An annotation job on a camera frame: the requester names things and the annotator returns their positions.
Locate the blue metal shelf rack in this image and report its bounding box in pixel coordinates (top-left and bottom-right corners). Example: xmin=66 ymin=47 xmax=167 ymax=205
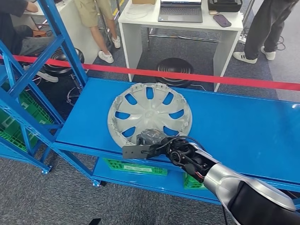
xmin=0 ymin=0 xmax=300 ymax=210
xmin=0 ymin=52 xmax=53 ymax=175

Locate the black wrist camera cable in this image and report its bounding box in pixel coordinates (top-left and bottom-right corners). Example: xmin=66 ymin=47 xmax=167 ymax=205
xmin=161 ymin=135 xmax=229 ymax=225

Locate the black coiled floor cable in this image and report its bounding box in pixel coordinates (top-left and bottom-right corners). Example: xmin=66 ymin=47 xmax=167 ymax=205
xmin=277 ymin=36 xmax=286 ymax=51

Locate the clear round plate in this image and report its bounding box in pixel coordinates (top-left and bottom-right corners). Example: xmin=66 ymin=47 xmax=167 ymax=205
xmin=124 ymin=3 xmax=148 ymax=20

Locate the white desk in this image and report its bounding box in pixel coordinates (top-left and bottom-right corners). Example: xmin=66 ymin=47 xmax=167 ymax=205
xmin=22 ymin=0 xmax=101 ymax=64
xmin=118 ymin=0 xmax=244 ymax=93

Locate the grey laptop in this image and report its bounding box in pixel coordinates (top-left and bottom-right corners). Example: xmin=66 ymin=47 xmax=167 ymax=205
xmin=158 ymin=0 xmax=204 ymax=23

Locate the person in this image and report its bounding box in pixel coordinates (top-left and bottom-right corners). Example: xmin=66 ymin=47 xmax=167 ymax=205
xmin=0 ymin=0 xmax=59 ymax=83
xmin=74 ymin=0 xmax=121 ymax=64
xmin=232 ymin=0 xmax=300 ymax=65

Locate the red barrier belt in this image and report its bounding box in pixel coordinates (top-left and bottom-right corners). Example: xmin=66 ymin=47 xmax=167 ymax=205
xmin=0 ymin=55 xmax=300 ymax=92

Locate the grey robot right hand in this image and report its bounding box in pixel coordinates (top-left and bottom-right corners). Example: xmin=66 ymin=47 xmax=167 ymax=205
xmin=135 ymin=128 xmax=167 ymax=147

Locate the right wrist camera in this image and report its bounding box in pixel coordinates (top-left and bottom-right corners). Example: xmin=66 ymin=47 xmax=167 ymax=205
xmin=122 ymin=142 xmax=164 ymax=160

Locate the green plastic crate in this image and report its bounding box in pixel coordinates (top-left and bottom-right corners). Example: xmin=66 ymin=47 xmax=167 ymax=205
xmin=18 ymin=90 xmax=54 ymax=125
xmin=182 ymin=172 xmax=208 ymax=191
xmin=0 ymin=112 xmax=39 ymax=153
xmin=103 ymin=158 xmax=168 ymax=177

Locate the silver plastic wheel hubcap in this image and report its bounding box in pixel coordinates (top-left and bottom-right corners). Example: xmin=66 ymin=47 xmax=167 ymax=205
xmin=107 ymin=82 xmax=193 ymax=149

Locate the dark smartphone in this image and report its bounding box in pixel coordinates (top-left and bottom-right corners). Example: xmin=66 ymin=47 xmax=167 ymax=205
xmin=213 ymin=14 xmax=232 ymax=28

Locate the black case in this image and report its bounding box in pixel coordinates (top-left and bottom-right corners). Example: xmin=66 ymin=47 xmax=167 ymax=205
xmin=207 ymin=0 xmax=243 ymax=13

